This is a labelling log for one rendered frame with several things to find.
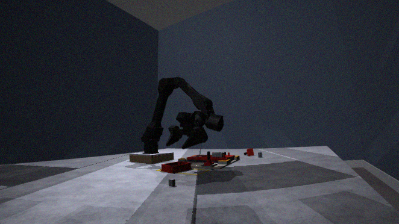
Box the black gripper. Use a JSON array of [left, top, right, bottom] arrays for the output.
[[166, 118, 208, 149]]

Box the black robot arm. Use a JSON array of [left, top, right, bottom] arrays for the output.
[[141, 76, 224, 154]]

